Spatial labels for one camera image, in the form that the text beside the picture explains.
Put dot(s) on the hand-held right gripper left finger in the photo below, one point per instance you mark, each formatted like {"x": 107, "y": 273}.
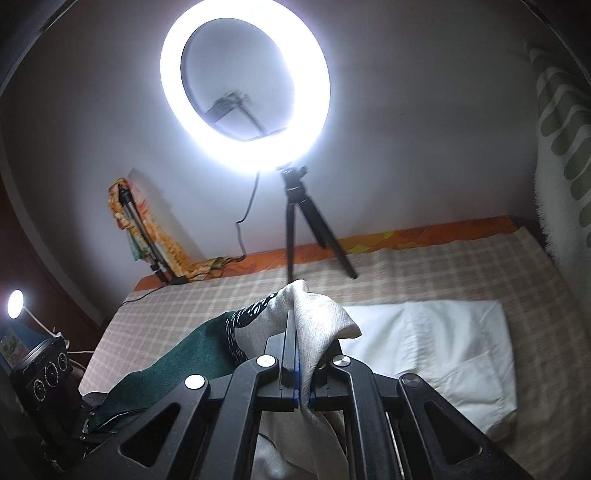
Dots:
{"x": 290, "y": 341}

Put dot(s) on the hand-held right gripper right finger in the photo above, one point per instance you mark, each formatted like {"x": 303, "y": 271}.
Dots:
{"x": 330, "y": 392}

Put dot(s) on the dark green cloth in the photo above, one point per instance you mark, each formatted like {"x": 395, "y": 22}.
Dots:
{"x": 184, "y": 355}

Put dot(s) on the small white desk lamp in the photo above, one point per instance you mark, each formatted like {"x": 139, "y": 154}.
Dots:
{"x": 15, "y": 303}

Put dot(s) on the folded white shirt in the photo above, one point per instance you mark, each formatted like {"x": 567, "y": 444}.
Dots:
{"x": 438, "y": 341}

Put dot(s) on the black tripod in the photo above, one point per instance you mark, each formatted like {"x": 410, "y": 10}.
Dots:
{"x": 292, "y": 221}

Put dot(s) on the orange floral scarf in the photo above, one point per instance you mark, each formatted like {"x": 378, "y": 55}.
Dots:
{"x": 161, "y": 240}

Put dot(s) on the orange floral bedsheet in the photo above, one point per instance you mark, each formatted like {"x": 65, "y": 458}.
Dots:
{"x": 415, "y": 235}

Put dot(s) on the folded grey stand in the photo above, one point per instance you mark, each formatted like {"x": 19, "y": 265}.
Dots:
{"x": 138, "y": 221}

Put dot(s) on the black phone holder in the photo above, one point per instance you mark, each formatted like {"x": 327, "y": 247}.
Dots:
{"x": 226, "y": 108}

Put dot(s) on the green patterned white curtain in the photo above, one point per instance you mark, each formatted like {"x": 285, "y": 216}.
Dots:
{"x": 563, "y": 184}

